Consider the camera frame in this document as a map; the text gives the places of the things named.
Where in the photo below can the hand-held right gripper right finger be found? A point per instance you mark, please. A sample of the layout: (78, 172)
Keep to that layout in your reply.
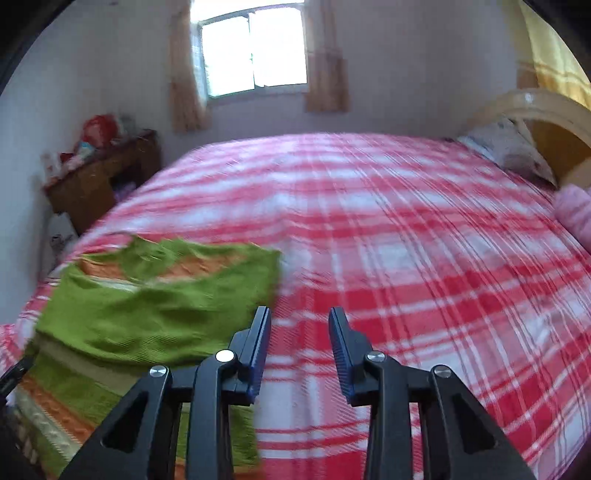
(341, 355)

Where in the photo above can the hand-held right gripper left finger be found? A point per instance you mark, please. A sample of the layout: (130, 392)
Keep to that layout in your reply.
(259, 350)

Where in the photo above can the green knitted sweater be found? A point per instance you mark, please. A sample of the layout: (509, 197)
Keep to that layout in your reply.
(152, 300)

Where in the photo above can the red plaid bed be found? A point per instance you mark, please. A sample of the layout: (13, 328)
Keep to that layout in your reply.
(392, 230)

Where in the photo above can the white paper bag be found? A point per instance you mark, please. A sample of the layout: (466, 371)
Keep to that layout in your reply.
(62, 240)

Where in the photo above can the wooden desk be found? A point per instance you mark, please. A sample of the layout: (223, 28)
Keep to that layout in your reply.
(92, 184)

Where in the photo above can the floral pillow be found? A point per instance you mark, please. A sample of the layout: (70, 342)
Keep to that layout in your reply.
(508, 147)

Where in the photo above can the red bag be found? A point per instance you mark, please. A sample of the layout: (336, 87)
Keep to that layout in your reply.
(99, 131)

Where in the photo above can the pink pillow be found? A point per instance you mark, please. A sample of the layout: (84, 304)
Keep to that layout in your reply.
(575, 212)

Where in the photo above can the white box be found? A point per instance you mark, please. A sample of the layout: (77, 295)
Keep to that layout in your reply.
(51, 166)

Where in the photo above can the beige curtain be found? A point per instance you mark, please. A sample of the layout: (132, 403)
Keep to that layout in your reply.
(328, 69)
(184, 69)

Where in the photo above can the window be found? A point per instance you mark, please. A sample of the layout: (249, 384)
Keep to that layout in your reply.
(254, 50)

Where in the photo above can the cream bed headboard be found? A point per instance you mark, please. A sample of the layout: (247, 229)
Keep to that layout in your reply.
(545, 108)

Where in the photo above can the yellow hanging cloth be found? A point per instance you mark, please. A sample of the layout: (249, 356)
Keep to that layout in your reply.
(554, 55)

